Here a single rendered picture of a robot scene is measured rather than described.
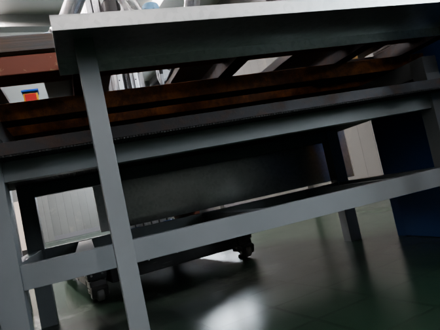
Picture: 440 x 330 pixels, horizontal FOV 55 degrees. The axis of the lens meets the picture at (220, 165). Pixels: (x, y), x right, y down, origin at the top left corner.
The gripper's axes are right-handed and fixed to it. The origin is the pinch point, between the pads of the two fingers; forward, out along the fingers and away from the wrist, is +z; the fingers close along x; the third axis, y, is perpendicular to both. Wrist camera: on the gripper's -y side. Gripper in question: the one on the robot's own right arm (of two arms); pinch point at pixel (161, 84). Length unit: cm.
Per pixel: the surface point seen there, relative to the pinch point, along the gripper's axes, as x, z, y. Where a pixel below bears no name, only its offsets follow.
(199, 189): 16, 47, 11
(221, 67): -53, 12, 8
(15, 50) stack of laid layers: -62, 5, -49
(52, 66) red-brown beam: -62, 10, -41
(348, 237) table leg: 7, 84, 78
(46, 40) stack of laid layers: -62, 3, -41
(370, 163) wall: 219, 53, 262
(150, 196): 16.3, 45.3, -11.1
